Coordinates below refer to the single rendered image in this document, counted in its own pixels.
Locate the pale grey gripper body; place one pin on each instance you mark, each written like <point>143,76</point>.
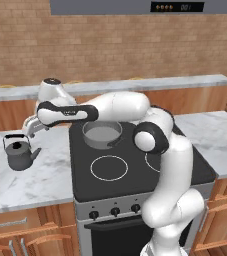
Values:
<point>33,126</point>

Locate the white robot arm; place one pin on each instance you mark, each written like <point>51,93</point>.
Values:
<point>171,156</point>

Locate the dark grey kettle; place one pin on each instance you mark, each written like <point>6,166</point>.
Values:
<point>18,158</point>

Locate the black hob stove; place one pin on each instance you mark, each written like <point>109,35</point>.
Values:
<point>118,183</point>

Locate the black stove knob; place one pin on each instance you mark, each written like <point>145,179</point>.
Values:
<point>135,208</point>
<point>115,211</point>
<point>93,215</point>

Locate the wooden counter cupboard run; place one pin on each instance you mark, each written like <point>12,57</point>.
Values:
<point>191,98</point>

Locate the grey cooking pot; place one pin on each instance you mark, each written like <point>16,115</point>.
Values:
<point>101,136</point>

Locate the black oven door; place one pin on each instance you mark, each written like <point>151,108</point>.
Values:
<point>118,241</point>

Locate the grey range hood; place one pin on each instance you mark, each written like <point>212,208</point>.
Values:
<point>118,6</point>

